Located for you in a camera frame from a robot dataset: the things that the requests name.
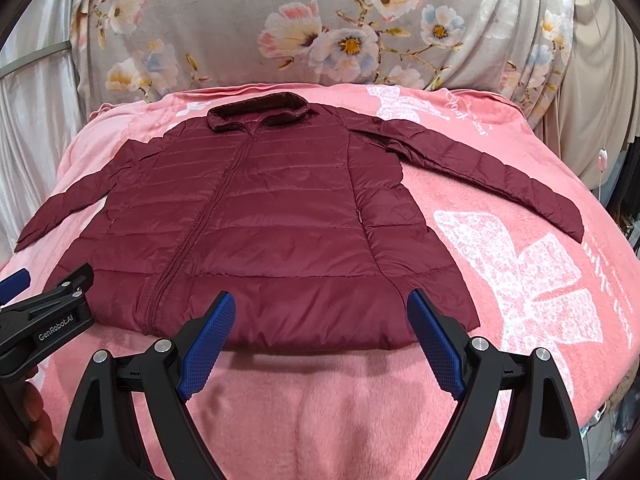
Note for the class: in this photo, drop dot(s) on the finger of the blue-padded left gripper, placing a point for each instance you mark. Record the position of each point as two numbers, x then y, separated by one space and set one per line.
14 285

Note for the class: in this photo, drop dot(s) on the person's left hand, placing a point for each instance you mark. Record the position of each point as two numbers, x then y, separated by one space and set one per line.
42 443

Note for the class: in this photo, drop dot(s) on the silver grey curtain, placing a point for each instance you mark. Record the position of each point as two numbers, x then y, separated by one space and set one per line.
40 112

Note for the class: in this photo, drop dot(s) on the maroon quilted down jacket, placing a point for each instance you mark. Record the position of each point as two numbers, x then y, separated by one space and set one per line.
296 208

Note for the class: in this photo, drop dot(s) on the grey floral bed sheet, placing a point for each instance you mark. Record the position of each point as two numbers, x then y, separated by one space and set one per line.
125 50

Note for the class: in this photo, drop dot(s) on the beige cloth at right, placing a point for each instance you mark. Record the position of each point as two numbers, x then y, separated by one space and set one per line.
595 115

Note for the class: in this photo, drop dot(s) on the pink printed blanket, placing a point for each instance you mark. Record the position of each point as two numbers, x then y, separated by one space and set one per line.
377 414

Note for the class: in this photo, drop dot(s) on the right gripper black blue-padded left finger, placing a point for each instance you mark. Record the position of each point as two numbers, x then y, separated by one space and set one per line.
102 437

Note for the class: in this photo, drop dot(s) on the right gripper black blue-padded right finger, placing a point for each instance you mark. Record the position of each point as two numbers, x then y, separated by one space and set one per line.
540 437

